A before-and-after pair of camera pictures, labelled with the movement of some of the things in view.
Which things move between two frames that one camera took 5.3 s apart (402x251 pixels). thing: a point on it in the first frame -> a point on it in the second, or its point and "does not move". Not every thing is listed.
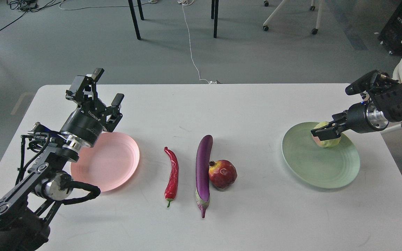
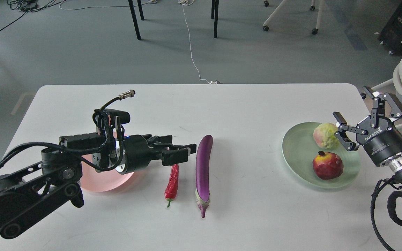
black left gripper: x=86 y=125 -> x=138 y=152
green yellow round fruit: x=326 y=143 does not move
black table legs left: x=134 y=16 does not move
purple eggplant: x=203 y=161 does not move
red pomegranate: x=222 y=173 -> x=327 y=165
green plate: x=329 y=167 does not move
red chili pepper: x=172 y=176 does not move
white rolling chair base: x=314 y=31 does not move
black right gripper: x=362 y=117 -> x=379 y=137
